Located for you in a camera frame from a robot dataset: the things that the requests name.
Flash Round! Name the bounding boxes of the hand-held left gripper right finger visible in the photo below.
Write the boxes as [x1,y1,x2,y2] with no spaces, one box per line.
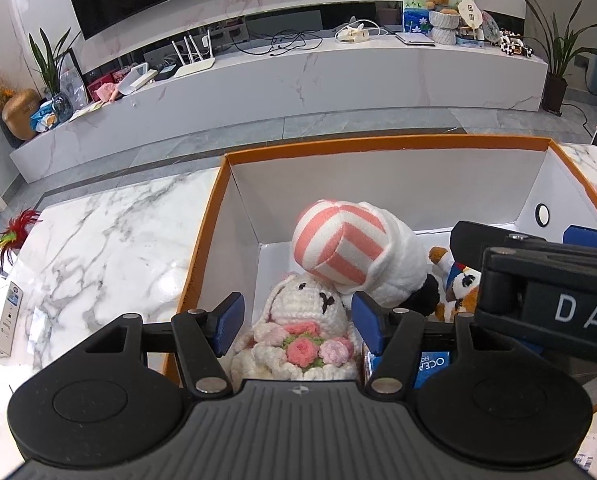
[351,291,539,396]

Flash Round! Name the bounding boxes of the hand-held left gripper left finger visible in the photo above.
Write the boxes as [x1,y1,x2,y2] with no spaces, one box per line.
[78,292,245,395]

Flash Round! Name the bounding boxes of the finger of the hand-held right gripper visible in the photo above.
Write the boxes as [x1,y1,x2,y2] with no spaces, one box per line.
[562,225,597,250]
[449,219,521,273]

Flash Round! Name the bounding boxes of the red panda plush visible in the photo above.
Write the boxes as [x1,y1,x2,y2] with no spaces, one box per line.
[428,246,483,323]

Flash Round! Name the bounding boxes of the crochet bunny with bouquet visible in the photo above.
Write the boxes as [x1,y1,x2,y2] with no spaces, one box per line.
[228,272,361,381]

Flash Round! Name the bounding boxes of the blue Ocean booklet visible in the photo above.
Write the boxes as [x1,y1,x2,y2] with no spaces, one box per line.
[412,351,451,391]

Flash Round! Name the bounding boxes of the orange cardboard box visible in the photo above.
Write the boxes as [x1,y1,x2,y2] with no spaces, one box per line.
[163,132,597,411]

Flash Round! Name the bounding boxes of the pink white striped plush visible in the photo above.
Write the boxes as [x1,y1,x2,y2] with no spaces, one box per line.
[292,199,439,317]

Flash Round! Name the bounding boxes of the potted plant in black pot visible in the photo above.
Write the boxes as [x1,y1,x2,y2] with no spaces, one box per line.
[518,0,597,116]

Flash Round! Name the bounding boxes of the cow pattern toy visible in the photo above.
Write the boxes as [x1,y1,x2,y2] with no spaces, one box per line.
[498,30,534,61]

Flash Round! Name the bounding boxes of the grey laptop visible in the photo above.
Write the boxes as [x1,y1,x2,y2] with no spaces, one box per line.
[395,31,436,47]

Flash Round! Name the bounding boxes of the white marble TV cabinet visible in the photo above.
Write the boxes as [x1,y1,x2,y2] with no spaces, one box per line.
[9,2,549,183]

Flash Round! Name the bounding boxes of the round decorative plate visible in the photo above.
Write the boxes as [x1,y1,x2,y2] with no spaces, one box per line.
[479,10,501,43]

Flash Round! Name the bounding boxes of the white ribbed bowl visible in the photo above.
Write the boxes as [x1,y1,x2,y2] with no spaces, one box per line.
[427,9,461,30]

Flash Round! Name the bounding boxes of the cream fan ornament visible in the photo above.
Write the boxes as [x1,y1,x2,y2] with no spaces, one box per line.
[457,0,483,31]

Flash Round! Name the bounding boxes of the red feather decoration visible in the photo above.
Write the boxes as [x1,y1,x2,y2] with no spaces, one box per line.
[0,208,43,271]

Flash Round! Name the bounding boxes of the painted picture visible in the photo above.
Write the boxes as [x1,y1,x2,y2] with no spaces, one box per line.
[401,0,475,36]

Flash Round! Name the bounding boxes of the white router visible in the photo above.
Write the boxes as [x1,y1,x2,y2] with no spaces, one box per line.
[171,30,216,78]

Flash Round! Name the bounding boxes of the white tray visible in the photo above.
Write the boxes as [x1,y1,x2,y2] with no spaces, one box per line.
[118,62,158,97]

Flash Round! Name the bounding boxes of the pink cloth toy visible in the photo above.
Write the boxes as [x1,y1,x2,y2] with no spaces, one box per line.
[94,80,119,103]

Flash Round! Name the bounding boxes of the blue snack bags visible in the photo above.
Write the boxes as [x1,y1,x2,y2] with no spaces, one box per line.
[30,100,62,133]

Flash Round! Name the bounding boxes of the green plant in glass vase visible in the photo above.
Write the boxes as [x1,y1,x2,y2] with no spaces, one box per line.
[28,27,82,121]

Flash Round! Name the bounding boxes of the golden vase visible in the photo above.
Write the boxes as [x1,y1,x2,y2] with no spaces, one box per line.
[1,88,42,141]

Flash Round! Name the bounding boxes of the white device with cable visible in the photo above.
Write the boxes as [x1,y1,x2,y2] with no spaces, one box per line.
[334,21,386,43]

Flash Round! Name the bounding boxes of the black cables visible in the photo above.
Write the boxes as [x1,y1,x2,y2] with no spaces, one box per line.
[231,25,326,57]

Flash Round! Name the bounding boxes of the black picture frame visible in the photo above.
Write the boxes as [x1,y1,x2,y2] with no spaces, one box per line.
[58,49,90,111]

